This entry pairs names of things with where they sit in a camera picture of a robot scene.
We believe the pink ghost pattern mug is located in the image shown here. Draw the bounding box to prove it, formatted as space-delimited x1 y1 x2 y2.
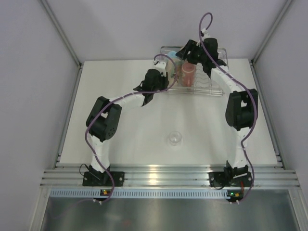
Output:
181 62 196 87

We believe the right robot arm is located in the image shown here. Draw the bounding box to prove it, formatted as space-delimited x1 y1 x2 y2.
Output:
176 38 258 186

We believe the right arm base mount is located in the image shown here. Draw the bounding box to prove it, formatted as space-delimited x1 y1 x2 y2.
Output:
209 172 236 190

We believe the beige coral pattern mug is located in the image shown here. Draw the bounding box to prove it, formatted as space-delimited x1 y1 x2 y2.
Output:
166 58 182 82

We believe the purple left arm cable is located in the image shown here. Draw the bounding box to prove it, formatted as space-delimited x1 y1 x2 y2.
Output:
85 54 179 205

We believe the metal wire dish rack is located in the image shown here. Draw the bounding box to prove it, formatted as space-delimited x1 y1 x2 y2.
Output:
159 46 229 96

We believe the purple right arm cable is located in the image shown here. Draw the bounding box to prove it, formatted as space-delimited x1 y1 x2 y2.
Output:
197 12 257 200

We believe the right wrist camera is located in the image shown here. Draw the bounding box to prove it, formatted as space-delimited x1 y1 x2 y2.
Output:
199 28 211 41

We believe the light blue mug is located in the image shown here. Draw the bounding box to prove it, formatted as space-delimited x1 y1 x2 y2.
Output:
167 51 177 59

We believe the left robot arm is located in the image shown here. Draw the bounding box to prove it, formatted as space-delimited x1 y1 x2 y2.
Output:
86 69 169 186

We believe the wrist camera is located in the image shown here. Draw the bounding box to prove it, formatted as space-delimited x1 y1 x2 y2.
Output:
199 28 211 41
153 60 167 76

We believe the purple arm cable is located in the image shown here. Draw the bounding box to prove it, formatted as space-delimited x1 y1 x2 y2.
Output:
85 54 179 205
197 12 257 200

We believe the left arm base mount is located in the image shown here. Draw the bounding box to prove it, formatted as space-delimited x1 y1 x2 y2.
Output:
82 168 125 187

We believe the clear plastic cup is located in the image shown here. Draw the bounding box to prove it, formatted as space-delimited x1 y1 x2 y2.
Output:
167 131 182 146

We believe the perforated cable duct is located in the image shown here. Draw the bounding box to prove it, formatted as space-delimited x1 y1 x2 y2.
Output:
50 189 233 199

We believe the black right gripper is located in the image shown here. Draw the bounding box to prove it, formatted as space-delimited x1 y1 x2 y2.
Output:
175 40 205 65

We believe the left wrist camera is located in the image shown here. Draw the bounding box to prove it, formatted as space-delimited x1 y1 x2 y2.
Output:
153 60 167 76

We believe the aluminium mounting rail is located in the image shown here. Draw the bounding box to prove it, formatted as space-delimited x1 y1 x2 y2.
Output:
40 165 300 189

